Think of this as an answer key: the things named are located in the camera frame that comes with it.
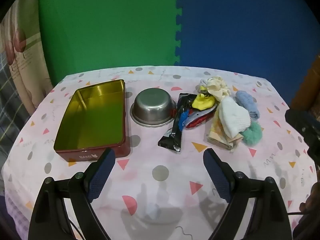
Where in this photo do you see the red tin box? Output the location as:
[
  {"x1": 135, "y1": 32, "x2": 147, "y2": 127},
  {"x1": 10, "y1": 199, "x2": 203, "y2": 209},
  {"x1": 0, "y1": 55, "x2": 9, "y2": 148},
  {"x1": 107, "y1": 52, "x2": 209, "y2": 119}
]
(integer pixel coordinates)
[{"x1": 54, "y1": 79, "x2": 131, "y2": 162}]

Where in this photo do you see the brown wooden furniture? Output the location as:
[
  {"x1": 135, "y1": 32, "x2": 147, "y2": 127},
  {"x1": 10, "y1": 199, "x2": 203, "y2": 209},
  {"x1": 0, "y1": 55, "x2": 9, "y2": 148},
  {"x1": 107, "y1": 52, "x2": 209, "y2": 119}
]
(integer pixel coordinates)
[{"x1": 290, "y1": 52, "x2": 320, "y2": 120}]

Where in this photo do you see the red and grey sock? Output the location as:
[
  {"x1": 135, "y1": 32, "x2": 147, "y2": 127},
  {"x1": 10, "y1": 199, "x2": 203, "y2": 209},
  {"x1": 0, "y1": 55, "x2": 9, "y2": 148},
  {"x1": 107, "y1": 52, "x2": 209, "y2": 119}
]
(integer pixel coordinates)
[{"x1": 184, "y1": 104, "x2": 219, "y2": 130}]

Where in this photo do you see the white sock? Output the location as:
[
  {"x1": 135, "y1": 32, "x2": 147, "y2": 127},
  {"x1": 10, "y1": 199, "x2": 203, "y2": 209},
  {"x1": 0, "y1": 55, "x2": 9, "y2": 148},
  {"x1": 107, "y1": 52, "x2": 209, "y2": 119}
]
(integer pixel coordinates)
[{"x1": 218, "y1": 96, "x2": 251, "y2": 139}]

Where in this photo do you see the pink patterned tablecloth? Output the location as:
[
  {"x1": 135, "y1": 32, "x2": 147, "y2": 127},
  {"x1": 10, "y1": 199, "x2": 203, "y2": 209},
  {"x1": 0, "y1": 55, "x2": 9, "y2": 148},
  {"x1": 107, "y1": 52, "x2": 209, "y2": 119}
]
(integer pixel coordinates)
[{"x1": 1, "y1": 66, "x2": 318, "y2": 240}]

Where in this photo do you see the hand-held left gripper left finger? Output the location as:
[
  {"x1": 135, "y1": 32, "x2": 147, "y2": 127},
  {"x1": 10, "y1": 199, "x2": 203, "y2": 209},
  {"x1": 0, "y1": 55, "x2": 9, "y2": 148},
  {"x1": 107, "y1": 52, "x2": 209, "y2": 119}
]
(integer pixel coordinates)
[{"x1": 28, "y1": 148, "x2": 116, "y2": 240}]

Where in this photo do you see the steel bowl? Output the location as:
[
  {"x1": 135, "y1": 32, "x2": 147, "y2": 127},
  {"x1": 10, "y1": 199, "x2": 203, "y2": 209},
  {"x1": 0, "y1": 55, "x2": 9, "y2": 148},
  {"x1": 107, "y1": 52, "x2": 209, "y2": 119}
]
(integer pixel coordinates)
[{"x1": 130, "y1": 87, "x2": 177, "y2": 128}]

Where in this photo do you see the orange patterned cloth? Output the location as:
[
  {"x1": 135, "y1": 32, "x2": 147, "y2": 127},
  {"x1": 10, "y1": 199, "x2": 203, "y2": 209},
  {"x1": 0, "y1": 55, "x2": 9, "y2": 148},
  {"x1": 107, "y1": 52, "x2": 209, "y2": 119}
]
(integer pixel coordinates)
[{"x1": 207, "y1": 110, "x2": 244, "y2": 152}]

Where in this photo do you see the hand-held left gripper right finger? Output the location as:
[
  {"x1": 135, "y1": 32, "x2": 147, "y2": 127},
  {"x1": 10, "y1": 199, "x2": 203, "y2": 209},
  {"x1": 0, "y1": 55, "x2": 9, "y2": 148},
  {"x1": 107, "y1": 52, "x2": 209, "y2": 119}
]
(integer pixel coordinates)
[{"x1": 203, "y1": 148, "x2": 292, "y2": 240}]

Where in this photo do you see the light blue towel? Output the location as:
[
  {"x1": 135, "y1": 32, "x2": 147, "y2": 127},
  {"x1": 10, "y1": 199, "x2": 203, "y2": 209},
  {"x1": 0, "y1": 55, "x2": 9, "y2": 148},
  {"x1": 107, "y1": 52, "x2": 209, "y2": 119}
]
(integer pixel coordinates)
[{"x1": 235, "y1": 90, "x2": 260, "y2": 121}]

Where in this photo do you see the blue foam mat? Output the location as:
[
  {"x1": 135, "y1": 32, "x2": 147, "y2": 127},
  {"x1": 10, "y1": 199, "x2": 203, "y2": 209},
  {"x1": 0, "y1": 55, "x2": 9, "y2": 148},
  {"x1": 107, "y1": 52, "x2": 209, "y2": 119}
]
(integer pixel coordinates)
[{"x1": 175, "y1": 0, "x2": 320, "y2": 107}]

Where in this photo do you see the person's right hand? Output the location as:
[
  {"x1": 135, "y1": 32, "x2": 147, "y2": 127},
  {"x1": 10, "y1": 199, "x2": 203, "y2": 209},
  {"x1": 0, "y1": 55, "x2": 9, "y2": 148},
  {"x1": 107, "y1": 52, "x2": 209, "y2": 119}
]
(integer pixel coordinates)
[{"x1": 299, "y1": 180, "x2": 320, "y2": 213}]

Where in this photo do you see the beige printed curtain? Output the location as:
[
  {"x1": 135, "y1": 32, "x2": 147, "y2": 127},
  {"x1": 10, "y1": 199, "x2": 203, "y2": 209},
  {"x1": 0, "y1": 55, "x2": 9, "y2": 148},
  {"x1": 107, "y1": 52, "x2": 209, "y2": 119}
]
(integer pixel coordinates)
[{"x1": 0, "y1": 0, "x2": 54, "y2": 117}]

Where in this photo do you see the lavender checked cloth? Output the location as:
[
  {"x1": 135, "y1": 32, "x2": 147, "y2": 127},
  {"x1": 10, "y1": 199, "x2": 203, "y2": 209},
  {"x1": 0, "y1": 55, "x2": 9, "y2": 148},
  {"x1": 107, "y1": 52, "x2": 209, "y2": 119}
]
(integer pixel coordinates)
[{"x1": 4, "y1": 192, "x2": 30, "y2": 235}]

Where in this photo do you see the black snack packet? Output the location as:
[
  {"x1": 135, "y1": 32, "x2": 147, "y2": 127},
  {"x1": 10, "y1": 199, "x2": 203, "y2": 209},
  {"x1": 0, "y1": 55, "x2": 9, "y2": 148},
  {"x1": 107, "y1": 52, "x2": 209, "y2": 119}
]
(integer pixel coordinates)
[{"x1": 158, "y1": 93, "x2": 198, "y2": 153}]

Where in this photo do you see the grey plaid blanket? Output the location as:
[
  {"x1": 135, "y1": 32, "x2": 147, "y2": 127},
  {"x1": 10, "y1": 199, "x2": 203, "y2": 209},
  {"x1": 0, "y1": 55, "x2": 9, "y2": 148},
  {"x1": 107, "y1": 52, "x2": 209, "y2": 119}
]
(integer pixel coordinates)
[{"x1": 0, "y1": 50, "x2": 35, "y2": 160}]

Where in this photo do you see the teal fluffy sock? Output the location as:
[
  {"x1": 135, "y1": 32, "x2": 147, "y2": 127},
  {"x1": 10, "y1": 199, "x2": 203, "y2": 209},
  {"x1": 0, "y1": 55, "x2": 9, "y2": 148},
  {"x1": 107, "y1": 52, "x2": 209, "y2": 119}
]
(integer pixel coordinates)
[{"x1": 242, "y1": 121, "x2": 263, "y2": 146}]

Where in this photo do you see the yellow sock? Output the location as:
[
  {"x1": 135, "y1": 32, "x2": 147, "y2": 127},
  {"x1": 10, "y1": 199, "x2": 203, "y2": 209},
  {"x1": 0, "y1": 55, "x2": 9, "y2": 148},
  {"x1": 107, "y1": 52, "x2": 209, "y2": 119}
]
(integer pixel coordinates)
[{"x1": 192, "y1": 93, "x2": 216, "y2": 110}]

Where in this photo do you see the green foam mat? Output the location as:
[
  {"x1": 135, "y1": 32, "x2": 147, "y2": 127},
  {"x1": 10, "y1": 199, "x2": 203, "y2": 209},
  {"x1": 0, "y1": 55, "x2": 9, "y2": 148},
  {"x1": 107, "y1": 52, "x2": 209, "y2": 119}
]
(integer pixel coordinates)
[{"x1": 37, "y1": 0, "x2": 184, "y2": 87}]

